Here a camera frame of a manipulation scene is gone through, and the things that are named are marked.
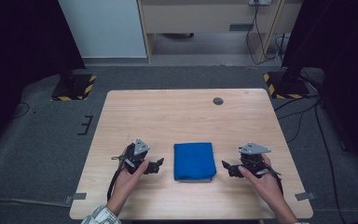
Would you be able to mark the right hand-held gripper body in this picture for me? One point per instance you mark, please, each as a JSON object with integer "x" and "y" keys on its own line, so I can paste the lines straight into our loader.
{"x": 254, "y": 165}

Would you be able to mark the grey tape strip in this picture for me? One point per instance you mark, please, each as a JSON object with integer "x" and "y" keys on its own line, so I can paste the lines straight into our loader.
{"x": 305, "y": 196}
{"x": 77, "y": 196}

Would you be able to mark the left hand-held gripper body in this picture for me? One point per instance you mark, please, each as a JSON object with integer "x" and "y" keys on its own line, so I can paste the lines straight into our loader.
{"x": 133, "y": 160}

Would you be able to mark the black curtain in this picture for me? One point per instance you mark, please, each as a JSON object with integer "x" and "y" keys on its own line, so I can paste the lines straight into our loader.
{"x": 15, "y": 56}
{"x": 345, "y": 62}

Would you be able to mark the grey round table grommet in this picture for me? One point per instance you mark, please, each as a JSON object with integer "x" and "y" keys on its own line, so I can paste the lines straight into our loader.
{"x": 218, "y": 101}

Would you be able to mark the light wooden desk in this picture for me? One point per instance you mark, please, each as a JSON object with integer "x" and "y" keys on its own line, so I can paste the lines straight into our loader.
{"x": 195, "y": 18}

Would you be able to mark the black stand with striped base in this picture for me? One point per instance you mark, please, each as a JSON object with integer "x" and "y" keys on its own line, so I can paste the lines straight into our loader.
{"x": 74, "y": 88}
{"x": 287, "y": 85}

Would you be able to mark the white cabinet panel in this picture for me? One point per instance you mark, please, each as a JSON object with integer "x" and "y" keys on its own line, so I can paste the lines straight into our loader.
{"x": 102, "y": 28}

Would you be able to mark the person's left hand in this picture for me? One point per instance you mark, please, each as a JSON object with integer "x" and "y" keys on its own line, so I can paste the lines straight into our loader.
{"x": 126, "y": 186}

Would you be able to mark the person's right hand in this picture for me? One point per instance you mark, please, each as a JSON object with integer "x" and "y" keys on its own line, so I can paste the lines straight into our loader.
{"x": 267, "y": 186}

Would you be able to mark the blue cloth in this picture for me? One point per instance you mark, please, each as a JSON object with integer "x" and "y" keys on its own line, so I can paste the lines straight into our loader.
{"x": 194, "y": 161}

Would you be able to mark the white power strip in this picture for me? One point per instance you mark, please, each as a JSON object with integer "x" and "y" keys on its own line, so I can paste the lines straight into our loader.
{"x": 260, "y": 2}

